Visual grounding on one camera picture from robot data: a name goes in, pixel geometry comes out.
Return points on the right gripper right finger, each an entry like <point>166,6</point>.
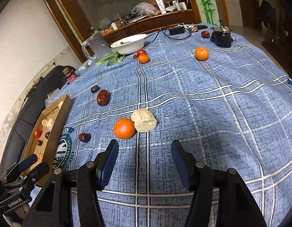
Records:
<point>236,205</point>

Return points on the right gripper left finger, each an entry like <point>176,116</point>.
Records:
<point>53,204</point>

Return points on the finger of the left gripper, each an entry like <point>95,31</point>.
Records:
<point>31,178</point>
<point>17,168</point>

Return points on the red tomato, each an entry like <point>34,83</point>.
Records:
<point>37,133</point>
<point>141,52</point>

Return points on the dark plum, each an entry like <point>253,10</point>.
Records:
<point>47,134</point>

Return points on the beige yam chunk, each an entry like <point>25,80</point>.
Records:
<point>50,123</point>
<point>44,123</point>

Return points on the dark red date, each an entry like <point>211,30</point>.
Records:
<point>39,142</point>

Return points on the black sofa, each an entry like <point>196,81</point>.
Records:
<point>28,116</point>

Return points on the brown cardboard tray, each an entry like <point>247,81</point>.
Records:
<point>43,142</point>

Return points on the blue plaid tablecloth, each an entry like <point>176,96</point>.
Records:
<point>233,110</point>

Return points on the pink black small box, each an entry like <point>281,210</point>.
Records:
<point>71,77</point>

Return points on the white yam chunk large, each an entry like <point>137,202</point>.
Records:
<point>143,120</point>

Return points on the large red jujube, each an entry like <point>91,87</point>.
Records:
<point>103,98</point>

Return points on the small white plate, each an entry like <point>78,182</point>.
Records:
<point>84,66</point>

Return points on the right edge orange tangerine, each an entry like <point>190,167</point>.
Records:
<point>201,53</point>

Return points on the clear plastic pitcher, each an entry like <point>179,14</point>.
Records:
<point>95,47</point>

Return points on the green leafy vegetable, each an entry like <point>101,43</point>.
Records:
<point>112,58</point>

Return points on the far orange tangerine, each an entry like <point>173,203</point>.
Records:
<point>143,58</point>

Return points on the black box on table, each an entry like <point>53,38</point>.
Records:
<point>221,37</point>

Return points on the far dark red jujube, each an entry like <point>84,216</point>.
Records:
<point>205,34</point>

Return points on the black power adapter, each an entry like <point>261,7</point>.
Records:
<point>176,30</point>

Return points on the white bowl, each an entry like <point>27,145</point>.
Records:
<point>130,44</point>

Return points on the wooden counter cabinet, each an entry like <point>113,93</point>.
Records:
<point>79,19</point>

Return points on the plastic bag on counter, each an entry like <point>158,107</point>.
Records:
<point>145,9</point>

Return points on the white tall carton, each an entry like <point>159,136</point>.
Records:
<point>161,6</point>

